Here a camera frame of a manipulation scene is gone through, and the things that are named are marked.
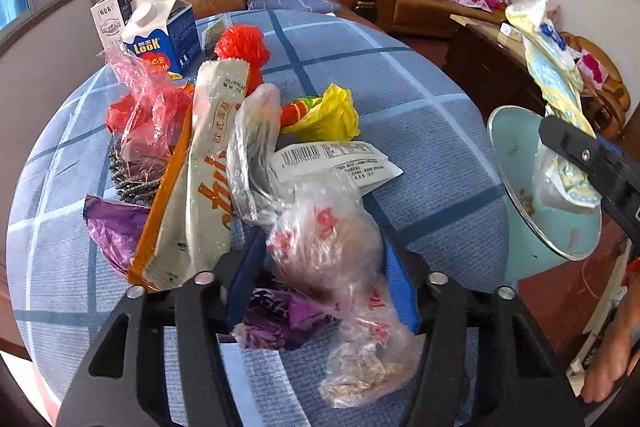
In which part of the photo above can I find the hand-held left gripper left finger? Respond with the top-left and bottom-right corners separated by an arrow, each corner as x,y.
56,229 -> 268,427

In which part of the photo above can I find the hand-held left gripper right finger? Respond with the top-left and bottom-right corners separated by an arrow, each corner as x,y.
384,241 -> 587,427

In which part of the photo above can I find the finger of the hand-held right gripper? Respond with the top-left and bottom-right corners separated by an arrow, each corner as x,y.
538,114 -> 640,233
595,138 -> 640,188

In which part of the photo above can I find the light blue cartoon basin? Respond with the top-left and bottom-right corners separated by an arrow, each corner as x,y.
487,105 -> 603,280

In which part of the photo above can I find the clear red-printed plastic bag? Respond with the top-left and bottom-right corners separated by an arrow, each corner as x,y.
265,167 -> 423,409

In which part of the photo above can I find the yellow white plastic wrapper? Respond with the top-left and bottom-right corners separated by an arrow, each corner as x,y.
505,0 -> 603,210

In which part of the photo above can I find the orange white bread wrapper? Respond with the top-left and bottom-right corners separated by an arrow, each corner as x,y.
127,59 -> 251,293

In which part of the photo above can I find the grey braided scrubber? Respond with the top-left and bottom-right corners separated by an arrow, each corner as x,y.
109,139 -> 173,208

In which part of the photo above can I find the yellow plastic bag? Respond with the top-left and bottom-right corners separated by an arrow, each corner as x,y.
280,84 -> 361,142

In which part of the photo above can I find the pink clear plastic bag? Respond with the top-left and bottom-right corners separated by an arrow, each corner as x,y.
100,44 -> 191,172

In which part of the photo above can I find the brown leather armchair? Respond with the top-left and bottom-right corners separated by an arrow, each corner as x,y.
560,32 -> 631,128

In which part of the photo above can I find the dark wooden coffee table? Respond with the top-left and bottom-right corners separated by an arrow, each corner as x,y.
442,14 -> 626,142

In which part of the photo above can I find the purple foil wrapper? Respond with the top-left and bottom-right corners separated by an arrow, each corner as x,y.
82,194 -> 343,353

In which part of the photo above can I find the white barcode wrapper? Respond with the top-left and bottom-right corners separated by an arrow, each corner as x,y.
272,141 -> 405,198

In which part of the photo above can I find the long clear plastic bag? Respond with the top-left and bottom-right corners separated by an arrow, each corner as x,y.
226,83 -> 283,228

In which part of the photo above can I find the blue plaid tablecloth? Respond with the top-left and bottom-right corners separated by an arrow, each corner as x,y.
7,0 -> 511,427

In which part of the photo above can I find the red plastic bag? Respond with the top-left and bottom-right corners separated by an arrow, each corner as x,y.
106,84 -> 193,158

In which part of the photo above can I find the person's bare foot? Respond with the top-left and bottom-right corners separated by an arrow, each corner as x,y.
581,277 -> 640,404

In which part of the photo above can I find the red mesh bag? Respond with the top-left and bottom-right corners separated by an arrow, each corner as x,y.
214,25 -> 272,95

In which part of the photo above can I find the flat dark sachet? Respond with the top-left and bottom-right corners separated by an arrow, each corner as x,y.
200,14 -> 233,52

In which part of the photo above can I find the blue milk carton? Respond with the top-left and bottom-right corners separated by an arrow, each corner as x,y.
121,0 -> 202,78

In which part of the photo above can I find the folded blue plaid sheet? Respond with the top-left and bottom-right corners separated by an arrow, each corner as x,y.
247,0 -> 341,15

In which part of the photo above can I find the white milk carton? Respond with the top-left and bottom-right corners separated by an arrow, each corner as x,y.
90,0 -> 138,52

